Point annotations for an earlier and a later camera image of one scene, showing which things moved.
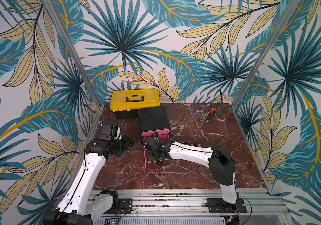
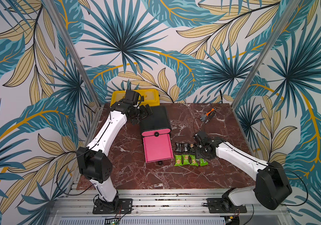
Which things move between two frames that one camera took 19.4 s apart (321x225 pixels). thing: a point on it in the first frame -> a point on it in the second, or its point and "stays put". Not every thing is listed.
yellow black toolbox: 125,103 stays put
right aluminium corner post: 266,53 stays put
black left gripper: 127,142 -> 145,112
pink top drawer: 151,133 stays put
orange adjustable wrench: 203,117 stays put
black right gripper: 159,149 -> 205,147
